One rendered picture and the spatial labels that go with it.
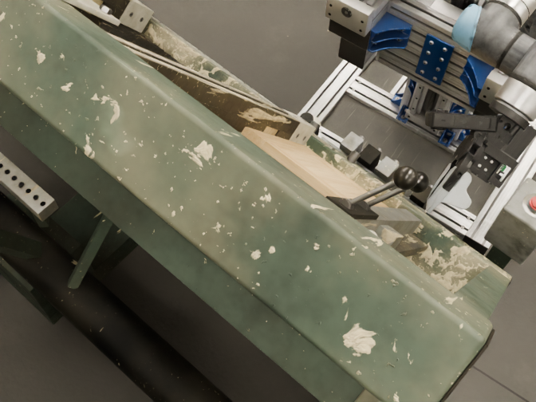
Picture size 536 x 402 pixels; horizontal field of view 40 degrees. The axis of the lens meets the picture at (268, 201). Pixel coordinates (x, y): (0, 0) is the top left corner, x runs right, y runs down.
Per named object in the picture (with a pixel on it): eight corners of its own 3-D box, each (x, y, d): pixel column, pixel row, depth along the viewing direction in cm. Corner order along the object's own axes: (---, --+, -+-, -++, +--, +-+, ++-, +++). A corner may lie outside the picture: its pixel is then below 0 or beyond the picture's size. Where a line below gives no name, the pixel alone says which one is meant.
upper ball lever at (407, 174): (347, 218, 118) (423, 184, 114) (340, 218, 114) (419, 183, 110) (337, 197, 118) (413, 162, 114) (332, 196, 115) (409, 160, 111)
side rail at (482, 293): (482, 317, 174) (510, 280, 172) (395, 451, 71) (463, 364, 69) (461, 301, 176) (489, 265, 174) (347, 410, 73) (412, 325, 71)
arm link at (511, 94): (514, 76, 115) (502, 76, 123) (497, 101, 116) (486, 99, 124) (553, 104, 115) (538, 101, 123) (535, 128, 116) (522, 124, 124)
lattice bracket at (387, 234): (395, 249, 142) (403, 236, 142) (388, 250, 136) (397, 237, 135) (378, 236, 143) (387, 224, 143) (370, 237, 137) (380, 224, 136)
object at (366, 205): (364, 219, 129) (434, 187, 125) (359, 219, 125) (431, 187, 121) (356, 199, 130) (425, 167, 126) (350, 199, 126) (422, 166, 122)
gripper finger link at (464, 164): (451, 194, 118) (483, 149, 117) (443, 188, 118) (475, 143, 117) (446, 189, 123) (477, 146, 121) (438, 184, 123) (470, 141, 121)
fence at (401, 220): (412, 234, 181) (422, 221, 180) (286, 244, 92) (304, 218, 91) (396, 222, 182) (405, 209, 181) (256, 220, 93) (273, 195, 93)
